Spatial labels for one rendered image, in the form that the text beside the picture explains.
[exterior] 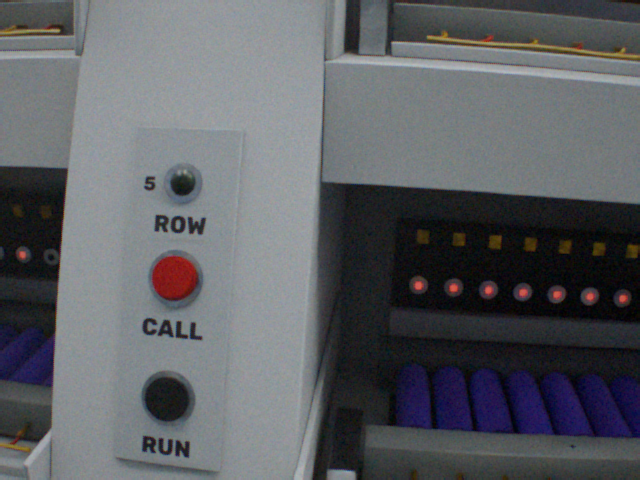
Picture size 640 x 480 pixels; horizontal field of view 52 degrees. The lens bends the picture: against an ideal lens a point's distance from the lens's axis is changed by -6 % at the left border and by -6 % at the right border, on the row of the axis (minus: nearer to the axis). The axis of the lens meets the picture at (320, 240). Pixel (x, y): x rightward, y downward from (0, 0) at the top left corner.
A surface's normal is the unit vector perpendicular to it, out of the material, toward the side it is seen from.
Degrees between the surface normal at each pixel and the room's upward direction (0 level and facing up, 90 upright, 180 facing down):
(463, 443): 20
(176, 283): 90
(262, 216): 90
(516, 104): 110
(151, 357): 90
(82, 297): 90
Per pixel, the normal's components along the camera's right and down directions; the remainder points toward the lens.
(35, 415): -0.09, 0.30
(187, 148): -0.09, -0.04
